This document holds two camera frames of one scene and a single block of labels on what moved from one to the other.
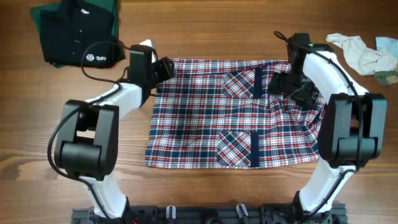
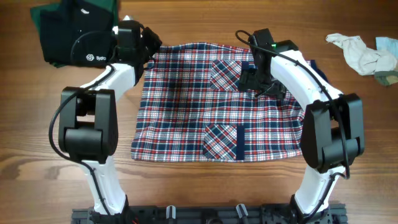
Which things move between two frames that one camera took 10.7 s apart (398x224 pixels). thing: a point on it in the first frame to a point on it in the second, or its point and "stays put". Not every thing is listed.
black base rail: x=212 y=214 stays put
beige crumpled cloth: x=363 y=60 stays put
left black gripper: x=164 y=64 to x=153 y=37
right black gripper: x=288 y=86 to x=249 y=81
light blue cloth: x=390 y=44 stays put
